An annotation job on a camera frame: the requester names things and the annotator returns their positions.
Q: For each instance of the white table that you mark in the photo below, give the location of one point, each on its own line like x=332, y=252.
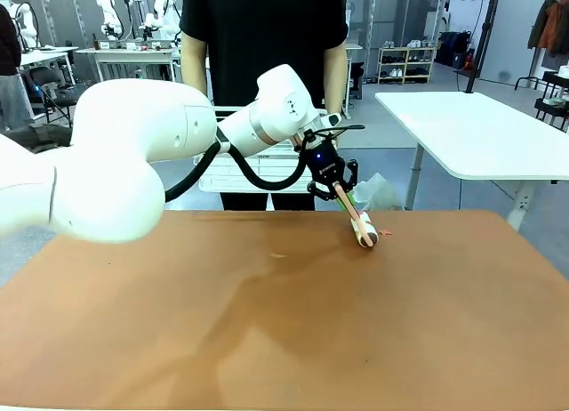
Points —
x=480, y=135

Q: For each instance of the black pole stand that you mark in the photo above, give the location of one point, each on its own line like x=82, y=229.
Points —
x=482, y=33

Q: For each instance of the black folding chair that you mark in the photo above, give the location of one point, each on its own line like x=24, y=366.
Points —
x=51, y=91

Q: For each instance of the white background workbench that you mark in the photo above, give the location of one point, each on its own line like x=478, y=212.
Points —
x=129, y=53
x=44, y=55

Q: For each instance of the wooden shoe rack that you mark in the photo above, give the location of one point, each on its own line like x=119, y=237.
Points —
x=406, y=64

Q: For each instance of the person's right forearm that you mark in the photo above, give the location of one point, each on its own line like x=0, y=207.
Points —
x=194, y=64

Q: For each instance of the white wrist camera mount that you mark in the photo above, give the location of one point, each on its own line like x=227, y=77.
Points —
x=331, y=119

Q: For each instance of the red paper scraps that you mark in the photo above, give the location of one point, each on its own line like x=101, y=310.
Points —
x=386, y=232

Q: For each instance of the bystander in dark jacket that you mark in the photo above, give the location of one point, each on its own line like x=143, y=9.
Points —
x=11, y=73

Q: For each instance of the person in black shirt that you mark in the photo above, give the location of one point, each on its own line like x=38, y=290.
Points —
x=262, y=37

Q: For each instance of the dark blue bags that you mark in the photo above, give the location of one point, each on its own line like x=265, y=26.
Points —
x=453, y=48

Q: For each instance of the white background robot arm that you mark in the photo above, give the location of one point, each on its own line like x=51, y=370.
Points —
x=26, y=24
x=109, y=17
x=160, y=19

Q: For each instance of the hanging jackets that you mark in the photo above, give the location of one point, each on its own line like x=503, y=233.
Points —
x=553, y=24

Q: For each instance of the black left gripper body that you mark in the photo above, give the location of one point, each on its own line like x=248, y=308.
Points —
x=326, y=164

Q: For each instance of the clear plastic bag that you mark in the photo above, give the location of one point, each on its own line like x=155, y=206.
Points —
x=382, y=193

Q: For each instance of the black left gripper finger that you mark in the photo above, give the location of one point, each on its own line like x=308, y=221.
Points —
x=353, y=175
x=321, y=192

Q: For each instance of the person's left forearm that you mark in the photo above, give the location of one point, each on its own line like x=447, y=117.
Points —
x=335, y=77

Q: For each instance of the black utility cart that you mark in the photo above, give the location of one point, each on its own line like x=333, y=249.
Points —
x=555, y=102

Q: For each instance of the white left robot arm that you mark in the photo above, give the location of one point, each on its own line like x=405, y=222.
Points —
x=133, y=139

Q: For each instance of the black clothes rack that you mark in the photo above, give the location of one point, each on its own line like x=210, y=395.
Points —
x=533, y=77

